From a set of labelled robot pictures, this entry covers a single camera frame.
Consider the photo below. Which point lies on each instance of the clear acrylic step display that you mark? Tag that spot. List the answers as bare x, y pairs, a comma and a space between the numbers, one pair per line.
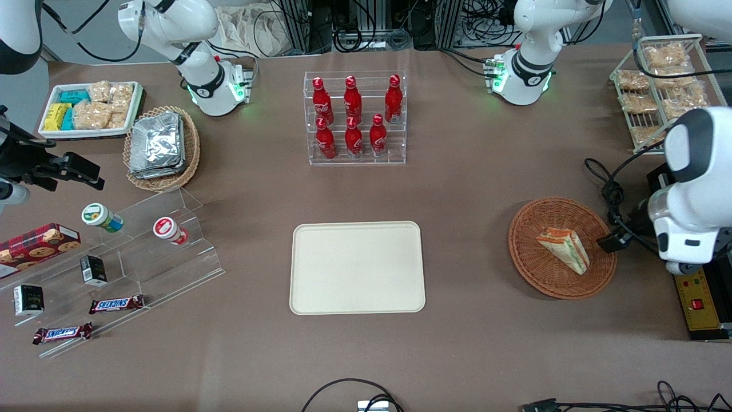
160, 269

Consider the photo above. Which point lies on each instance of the red cola bottle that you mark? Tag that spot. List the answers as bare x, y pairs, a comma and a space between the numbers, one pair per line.
322, 106
353, 103
393, 103
326, 143
378, 137
354, 140

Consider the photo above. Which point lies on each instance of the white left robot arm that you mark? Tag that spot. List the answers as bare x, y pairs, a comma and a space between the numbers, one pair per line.
695, 189

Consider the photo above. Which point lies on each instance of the round brown wicker basket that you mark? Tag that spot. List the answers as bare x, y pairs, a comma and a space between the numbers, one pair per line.
543, 274

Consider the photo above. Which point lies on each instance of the white snack tray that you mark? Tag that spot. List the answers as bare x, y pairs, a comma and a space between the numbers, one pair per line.
51, 133

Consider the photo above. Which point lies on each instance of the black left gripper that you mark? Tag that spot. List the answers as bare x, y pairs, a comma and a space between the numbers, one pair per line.
636, 221

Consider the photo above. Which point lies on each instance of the cream plastic tray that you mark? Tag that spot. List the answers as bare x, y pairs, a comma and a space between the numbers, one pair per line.
357, 268

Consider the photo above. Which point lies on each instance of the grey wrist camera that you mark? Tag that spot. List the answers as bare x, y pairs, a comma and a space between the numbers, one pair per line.
12, 195
683, 268

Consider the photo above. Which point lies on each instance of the red tartan cookie box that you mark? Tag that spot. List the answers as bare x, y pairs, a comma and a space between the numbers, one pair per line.
34, 246

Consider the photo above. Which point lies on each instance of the fried snack bag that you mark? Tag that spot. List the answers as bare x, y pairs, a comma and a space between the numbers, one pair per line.
675, 78
646, 135
683, 103
665, 55
632, 80
637, 103

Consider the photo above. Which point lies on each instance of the rice cracker bag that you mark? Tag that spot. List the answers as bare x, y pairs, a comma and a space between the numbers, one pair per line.
121, 97
91, 115
99, 91

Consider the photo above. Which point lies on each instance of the triangular sandwich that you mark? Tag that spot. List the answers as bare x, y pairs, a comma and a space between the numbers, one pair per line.
566, 249

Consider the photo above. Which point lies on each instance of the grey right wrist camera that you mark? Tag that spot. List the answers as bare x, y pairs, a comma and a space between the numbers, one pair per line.
12, 195

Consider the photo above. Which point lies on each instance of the teal snack packet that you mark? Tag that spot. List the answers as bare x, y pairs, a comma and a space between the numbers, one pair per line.
68, 119
75, 96

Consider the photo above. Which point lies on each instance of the small black white box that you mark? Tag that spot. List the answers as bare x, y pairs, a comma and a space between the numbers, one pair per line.
28, 300

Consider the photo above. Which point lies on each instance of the yellow snack packet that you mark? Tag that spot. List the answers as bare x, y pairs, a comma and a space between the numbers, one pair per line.
56, 116

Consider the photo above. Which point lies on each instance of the red lid snack cup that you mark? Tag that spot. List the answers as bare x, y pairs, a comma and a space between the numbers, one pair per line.
167, 229

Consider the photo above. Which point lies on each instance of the clear acrylic bottle rack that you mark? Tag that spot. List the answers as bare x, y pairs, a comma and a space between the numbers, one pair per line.
366, 160

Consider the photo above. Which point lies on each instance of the silver foil pack stack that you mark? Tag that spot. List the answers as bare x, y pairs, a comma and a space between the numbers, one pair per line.
157, 143

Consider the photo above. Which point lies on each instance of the black machine yellow panel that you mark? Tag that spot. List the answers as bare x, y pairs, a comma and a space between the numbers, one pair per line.
706, 306

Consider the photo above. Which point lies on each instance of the aluminium frame post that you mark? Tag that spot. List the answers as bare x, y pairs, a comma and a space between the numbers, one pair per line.
300, 23
452, 23

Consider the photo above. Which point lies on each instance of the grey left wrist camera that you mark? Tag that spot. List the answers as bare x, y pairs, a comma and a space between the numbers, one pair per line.
683, 268

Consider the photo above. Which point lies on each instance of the green lid snack cup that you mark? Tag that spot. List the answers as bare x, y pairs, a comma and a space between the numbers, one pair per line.
98, 216

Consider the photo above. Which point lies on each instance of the small white device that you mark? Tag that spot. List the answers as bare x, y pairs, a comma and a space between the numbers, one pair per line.
373, 406

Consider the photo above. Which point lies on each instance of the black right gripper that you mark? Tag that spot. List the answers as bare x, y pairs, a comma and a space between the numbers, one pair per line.
22, 162

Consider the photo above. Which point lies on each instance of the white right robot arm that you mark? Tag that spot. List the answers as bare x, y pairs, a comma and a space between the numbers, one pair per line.
194, 28

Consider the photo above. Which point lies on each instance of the Snickers chocolate bar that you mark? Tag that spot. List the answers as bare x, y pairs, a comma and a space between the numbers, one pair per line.
63, 333
116, 304

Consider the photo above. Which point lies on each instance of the oval tan wicker basket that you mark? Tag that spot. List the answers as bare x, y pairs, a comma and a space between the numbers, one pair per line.
191, 149

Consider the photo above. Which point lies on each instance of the beige cloth bag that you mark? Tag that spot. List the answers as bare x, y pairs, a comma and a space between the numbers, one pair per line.
246, 28

